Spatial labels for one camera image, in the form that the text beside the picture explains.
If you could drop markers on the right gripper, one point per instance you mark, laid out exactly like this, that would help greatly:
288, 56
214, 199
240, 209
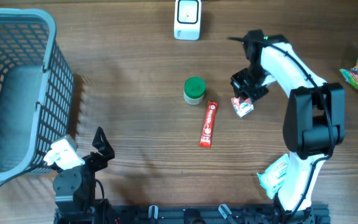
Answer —
238, 87

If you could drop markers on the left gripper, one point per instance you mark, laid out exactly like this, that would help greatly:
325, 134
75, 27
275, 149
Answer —
104, 149

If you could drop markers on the small red white box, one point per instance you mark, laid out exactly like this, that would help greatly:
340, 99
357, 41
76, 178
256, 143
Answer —
241, 106

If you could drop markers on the red Nescafe stick sachet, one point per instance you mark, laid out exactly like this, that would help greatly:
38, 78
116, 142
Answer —
208, 125

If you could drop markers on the green lid plastic jar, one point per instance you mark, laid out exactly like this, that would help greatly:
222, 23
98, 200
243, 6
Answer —
194, 90

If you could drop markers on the teal white tissue pack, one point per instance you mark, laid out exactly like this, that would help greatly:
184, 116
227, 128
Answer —
273, 177

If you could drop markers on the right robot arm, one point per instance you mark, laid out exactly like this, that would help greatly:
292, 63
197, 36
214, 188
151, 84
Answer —
313, 124

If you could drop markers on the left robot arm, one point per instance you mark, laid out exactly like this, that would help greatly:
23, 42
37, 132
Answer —
75, 188

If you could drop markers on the white barcode scanner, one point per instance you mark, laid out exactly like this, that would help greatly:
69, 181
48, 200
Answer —
187, 19

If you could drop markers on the grey plastic mesh basket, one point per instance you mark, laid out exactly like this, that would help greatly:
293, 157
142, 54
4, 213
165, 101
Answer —
36, 90

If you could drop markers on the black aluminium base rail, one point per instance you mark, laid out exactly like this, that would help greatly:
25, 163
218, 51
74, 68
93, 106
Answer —
191, 214

